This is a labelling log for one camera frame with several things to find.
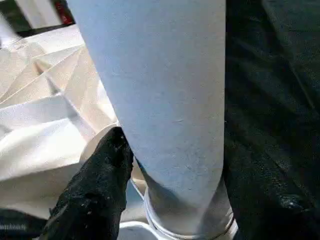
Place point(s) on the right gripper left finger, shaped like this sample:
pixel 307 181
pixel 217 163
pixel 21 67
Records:
pixel 92 195

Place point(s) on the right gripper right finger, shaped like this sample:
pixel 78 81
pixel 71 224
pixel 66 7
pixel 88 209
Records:
pixel 272 200

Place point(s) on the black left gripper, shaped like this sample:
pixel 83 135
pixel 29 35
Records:
pixel 20 224

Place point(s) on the white plastic table top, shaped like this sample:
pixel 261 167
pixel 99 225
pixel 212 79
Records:
pixel 45 125

